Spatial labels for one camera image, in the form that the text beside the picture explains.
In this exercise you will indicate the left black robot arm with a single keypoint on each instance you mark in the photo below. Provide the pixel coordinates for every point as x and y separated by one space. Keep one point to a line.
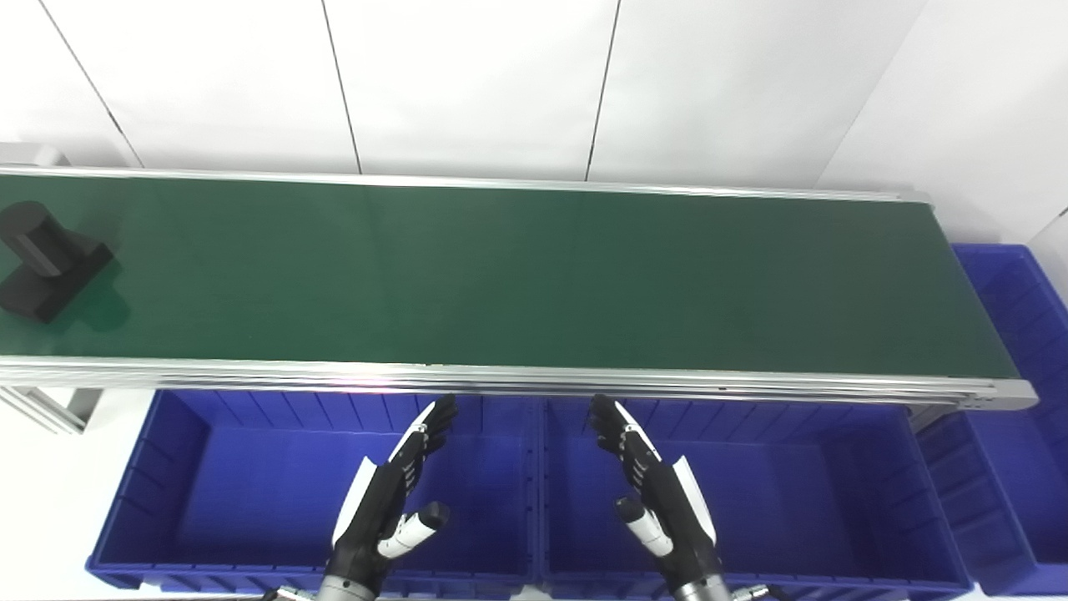
346 590

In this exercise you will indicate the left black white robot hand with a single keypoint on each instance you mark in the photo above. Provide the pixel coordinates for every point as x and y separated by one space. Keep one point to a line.
380 505

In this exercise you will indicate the aluminium conveyor leg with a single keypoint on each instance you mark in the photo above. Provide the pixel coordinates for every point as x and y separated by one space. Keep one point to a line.
50 407
928 417

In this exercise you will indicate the black cylinder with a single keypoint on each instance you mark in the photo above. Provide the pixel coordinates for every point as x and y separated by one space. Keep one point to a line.
42 267

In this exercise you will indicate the green conveyor belt aluminium frame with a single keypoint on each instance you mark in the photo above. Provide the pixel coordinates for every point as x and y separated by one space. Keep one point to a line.
517 275

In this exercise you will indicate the blue plastic bin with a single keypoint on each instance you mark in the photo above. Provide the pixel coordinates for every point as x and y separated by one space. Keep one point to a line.
250 492
801 492
1022 451

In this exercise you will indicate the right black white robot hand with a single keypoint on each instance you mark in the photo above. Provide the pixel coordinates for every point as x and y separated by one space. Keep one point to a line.
672 501

